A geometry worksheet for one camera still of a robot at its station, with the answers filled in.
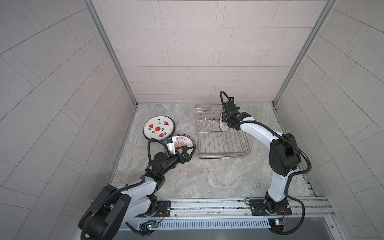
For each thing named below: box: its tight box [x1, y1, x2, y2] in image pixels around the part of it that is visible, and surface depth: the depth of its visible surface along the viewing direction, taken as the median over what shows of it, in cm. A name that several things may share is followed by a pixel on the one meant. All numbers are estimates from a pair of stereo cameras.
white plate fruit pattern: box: [143, 115, 176, 141], surface depth 101 cm
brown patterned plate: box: [173, 134, 196, 154], surface depth 94 cm
